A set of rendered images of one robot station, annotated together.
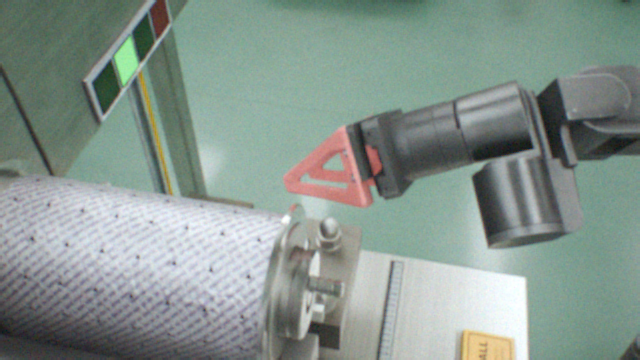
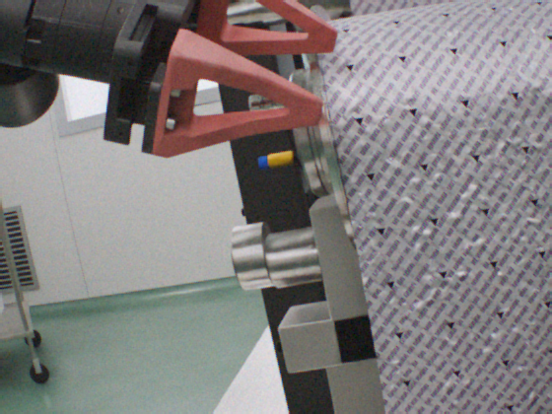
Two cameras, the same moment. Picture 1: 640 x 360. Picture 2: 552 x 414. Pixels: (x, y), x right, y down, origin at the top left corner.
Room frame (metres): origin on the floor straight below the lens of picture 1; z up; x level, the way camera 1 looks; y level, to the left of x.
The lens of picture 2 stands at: (0.95, -0.02, 1.31)
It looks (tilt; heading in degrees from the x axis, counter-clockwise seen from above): 8 degrees down; 179
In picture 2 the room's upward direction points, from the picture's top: 12 degrees counter-clockwise
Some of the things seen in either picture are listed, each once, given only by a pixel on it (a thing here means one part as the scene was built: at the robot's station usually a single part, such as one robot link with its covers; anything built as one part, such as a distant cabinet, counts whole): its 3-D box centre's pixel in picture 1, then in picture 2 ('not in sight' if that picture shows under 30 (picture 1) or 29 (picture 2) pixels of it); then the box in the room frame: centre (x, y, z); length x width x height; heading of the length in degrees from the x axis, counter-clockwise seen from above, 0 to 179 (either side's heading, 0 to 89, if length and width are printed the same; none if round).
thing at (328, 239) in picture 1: (329, 230); not in sight; (0.50, -0.01, 1.05); 0.04 x 0.04 x 0.04
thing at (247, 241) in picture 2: not in sight; (254, 256); (0.23, -0.03, 1.18); 0.04 x 0.02 x 0.04; 168
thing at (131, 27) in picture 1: (133, 48); not in sight; (0.73, 0.27, 1.18); 0.25 x 0.01 x 0.07; 168
